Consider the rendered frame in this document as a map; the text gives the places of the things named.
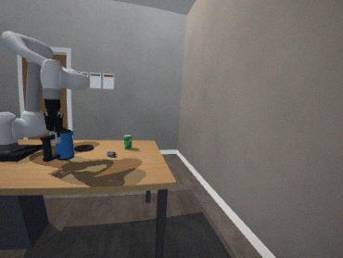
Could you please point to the black round disc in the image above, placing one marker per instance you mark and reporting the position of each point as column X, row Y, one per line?
column 82, row 148

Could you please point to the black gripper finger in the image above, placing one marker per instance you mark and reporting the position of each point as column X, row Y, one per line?
column 58, row 123
column 49, row 124

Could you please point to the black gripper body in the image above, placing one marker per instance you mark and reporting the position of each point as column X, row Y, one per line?
column 52, row 105

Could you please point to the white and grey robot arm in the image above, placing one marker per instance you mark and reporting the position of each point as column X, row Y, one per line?
column 31, row 122

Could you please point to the green and yellow drink can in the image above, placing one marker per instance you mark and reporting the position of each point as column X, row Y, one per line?
column 127, row 142

